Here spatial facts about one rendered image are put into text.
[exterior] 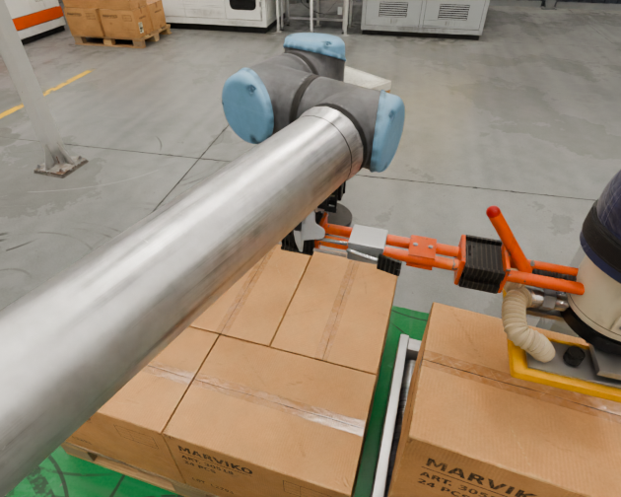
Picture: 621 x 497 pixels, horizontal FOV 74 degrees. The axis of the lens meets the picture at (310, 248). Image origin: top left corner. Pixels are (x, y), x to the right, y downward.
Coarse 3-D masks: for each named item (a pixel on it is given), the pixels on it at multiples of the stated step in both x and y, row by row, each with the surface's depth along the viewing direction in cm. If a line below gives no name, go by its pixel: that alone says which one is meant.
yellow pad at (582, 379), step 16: (512, 352) 76; (560, 352) 75; (576, 352) 72; (512, 368) 74; (528, 368) 73; (544, 368) 73; (560, 368) 73; (576, 368) 73; (592, 368) 73; (544, 384) 73; (560, 384) 72; (576, 384) 71; (592, 384) 71; (608, 384) 71
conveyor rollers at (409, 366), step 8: (408, 360) 147; (408, 368) 145; (408, 376) 142; (408, 384) 140; (400, 392) 139; (400, 400) 136; (400, 408) 134; (400, 416) 131; (400, 424) 129; (392, 448) 125; (392, 456) 122; (392, 464) 120; (384, 496) 115
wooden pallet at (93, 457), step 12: (72, 444) 165; (84, 456) 170; (96, 456) 172; (108, 468) 171; (120, 468) 169; (132, 468) 169; (144, 480) 166; (156, 480) 166; (168, 480) 166; (180, 492) 161; (192, 492) 156; (204, 492) 152
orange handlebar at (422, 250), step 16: (400, 240) 82; (416, 240) 81; (432, 240) 81; (400, 256) 78; (416, 256) 77; (432, 256) 77; (512, 272) 75; (560, 272) 76; (576, 272) 75; (560, 288) 73; (576, 288) 72
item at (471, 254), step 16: (464, 240) 78; (480, 240) 80; (496, 240) 79; (464, 256) 75; (480, 256) 77; (496, 256) 77; (464, 272) 74; (480, 272) 73; (496, 272) 72; (480, 288) 76; (496, 288) 74
